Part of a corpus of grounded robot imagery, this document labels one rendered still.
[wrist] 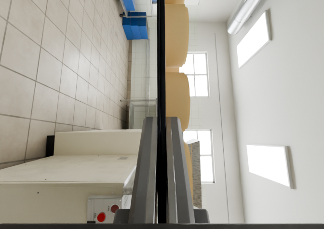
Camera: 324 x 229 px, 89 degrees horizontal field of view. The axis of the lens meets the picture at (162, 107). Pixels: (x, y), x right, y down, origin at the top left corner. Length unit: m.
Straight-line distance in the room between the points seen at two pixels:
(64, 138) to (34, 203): 0.78
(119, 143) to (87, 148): 0.27
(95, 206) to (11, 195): 0.37
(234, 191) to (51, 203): 4.55
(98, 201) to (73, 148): 0.88
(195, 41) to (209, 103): 1.95
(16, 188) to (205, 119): 4.26
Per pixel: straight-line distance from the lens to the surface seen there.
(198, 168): 1.52
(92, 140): 1.54
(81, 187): 0.84
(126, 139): 1.45
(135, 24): 4.71
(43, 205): 0.94
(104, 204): 0.79
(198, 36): 5.59
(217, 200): 4.99
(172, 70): 0.19
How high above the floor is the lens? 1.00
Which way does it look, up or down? level
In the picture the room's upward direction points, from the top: 90 degrees clockwise
